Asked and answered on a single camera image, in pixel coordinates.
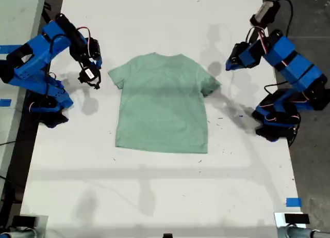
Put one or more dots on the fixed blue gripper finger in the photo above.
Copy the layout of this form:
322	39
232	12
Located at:
92	64
232	60

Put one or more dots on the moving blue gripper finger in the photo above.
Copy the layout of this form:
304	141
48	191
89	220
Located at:
99	62
233	67

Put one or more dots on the pale green T-shirt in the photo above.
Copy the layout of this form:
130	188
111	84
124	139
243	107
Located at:
159	106

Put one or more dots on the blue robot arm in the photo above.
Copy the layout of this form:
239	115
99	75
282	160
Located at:
33	60
296	67

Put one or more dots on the long blue tape strip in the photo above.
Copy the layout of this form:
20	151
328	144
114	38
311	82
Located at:
10	49

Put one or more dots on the short blue tape strip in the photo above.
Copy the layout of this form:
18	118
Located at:
5	102

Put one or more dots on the square blue tape piece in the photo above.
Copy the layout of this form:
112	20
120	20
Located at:
293	202

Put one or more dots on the small black box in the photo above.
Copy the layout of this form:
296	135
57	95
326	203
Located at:
296	219
24	220

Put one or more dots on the grey-green tube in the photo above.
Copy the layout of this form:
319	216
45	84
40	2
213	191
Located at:
299	232
15	234

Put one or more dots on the camera black stalk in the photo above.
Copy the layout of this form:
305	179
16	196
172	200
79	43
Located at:
254	34
83	65

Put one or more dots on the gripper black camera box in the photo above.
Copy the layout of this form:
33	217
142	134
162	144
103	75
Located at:
265	10
88	75

